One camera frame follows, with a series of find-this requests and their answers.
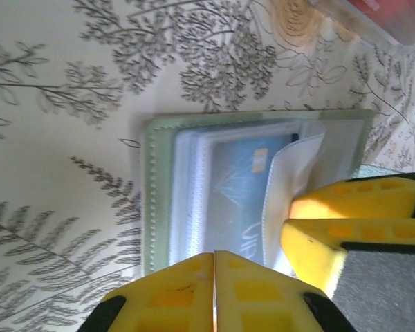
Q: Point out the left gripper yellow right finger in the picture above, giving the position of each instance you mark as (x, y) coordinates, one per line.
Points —
(263, 304)

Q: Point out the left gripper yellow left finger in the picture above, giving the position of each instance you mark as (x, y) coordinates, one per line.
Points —
(166, 301)

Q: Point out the clear acrylic box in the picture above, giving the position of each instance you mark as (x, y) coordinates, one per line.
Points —
(373, 34)

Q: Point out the floral table cover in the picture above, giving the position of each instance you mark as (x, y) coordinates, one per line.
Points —
(55, 138)

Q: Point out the blue credit card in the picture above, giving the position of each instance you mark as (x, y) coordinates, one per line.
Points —
(235, 180)

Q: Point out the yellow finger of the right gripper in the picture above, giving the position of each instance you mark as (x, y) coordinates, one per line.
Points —
(366, 200)
(366, 276)

